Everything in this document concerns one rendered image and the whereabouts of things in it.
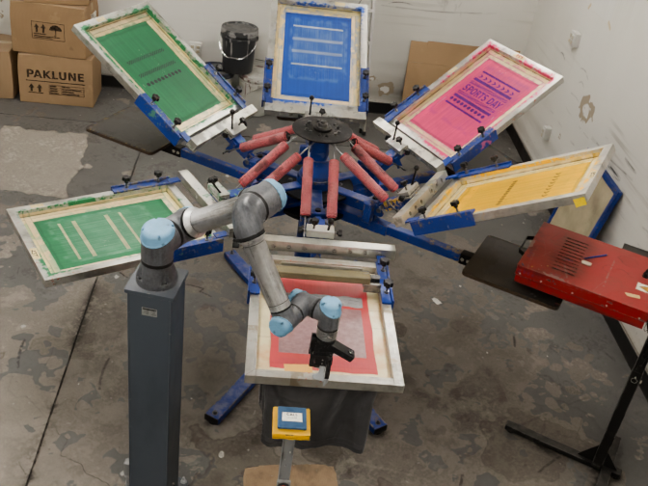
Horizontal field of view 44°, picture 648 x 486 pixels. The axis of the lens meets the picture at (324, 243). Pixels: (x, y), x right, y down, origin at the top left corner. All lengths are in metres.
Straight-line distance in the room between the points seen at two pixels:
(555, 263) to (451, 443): 1.13
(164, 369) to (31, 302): 1.88
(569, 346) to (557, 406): 0.57
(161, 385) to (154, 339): 0.22
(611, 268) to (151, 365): 2.03
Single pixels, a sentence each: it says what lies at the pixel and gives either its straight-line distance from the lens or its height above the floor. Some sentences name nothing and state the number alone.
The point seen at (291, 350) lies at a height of 0.96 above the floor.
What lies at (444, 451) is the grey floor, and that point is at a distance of 4.24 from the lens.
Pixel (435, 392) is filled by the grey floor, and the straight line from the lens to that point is 4.53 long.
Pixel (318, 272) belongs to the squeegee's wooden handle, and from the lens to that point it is 3.38.
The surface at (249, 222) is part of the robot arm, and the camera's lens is 2.61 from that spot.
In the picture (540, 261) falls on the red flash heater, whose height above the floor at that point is 1.10.
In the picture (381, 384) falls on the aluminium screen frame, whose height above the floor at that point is 0.99.
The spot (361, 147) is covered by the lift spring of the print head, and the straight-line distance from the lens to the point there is 4.03.
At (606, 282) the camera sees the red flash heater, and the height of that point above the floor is 1.10.
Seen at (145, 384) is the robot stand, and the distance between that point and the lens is 3.27.
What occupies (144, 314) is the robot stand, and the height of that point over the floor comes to 1.09.
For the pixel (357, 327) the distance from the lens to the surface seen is 3.29.
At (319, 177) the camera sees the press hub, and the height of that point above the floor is 1.08.
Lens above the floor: 2.99
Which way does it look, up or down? 33 degrees down
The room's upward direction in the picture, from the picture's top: 8 degrees clockwise
